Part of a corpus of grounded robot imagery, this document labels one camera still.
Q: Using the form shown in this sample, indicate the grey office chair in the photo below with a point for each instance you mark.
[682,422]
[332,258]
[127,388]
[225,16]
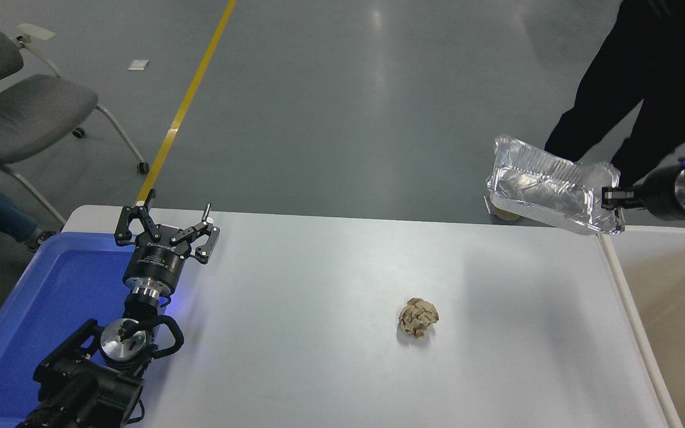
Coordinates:
[21,113]

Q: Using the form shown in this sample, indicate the white paper scrap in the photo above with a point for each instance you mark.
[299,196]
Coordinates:
[137,65]

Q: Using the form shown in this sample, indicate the large pale bin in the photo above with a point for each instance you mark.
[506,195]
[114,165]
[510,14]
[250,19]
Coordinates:
[675,309]

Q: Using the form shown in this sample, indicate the crumpled tan paper ball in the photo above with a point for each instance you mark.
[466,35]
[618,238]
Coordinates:
[418,318]

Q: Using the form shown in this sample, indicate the silver foil tray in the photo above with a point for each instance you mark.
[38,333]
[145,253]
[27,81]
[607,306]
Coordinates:
[544,184]

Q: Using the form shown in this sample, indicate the seated person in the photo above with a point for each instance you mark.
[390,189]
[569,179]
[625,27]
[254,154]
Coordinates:
[3,217]

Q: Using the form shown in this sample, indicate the blue plastic tray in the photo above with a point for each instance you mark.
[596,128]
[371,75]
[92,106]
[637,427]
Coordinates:
[51,297]

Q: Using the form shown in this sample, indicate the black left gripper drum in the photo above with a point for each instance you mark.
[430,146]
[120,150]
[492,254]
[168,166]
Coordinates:
[155,264]

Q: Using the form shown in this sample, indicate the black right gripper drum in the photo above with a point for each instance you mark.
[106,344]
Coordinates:
[660,193]

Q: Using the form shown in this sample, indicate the standing person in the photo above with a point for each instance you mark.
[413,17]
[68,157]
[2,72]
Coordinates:
[616,89]

